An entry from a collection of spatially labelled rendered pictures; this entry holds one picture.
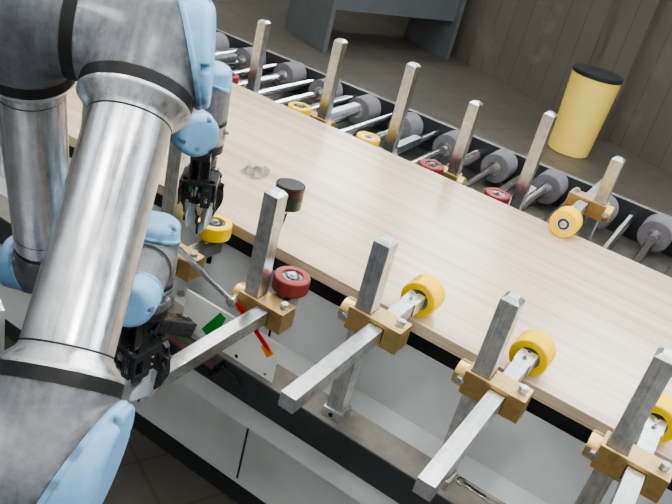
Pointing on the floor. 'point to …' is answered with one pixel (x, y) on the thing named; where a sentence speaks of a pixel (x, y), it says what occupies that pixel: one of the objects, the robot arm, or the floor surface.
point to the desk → (434, 36)
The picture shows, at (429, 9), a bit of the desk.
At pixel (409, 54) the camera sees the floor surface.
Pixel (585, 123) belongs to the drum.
